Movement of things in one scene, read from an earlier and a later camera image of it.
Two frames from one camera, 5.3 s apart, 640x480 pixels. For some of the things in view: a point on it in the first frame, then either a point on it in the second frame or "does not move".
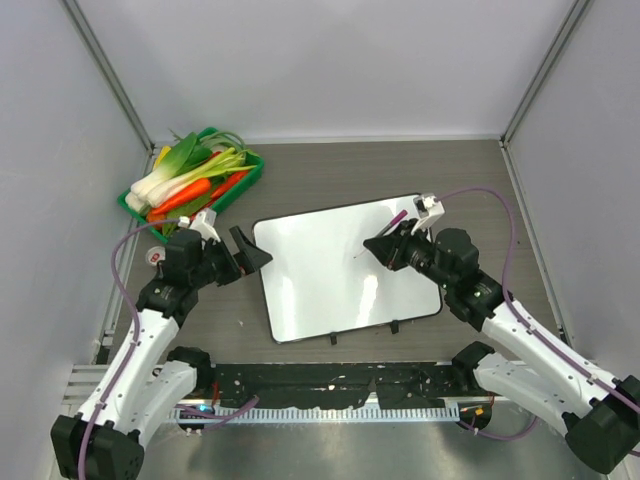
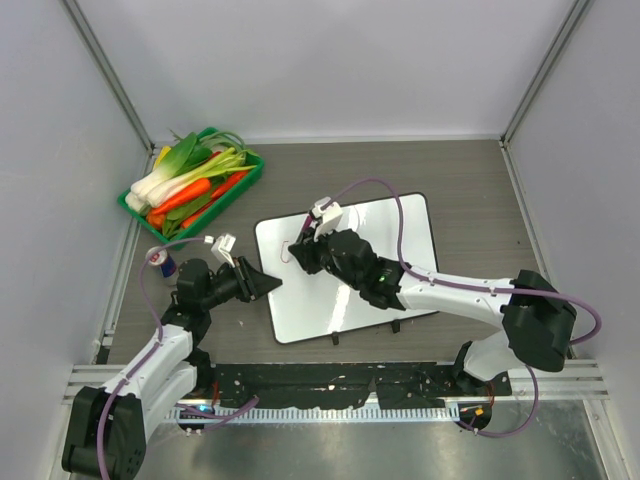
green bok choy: (185, 155) does not move
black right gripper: (391, 248) → (307, 251)
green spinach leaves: (172, 217) does not move
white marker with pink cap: (398, 218) → (307, 221)
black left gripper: (249, 256) → (255, 283)
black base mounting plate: (339, 385) does not move
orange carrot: (192, 192) does not move
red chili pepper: (233, 179) does not move
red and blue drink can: (155, 254) does not move
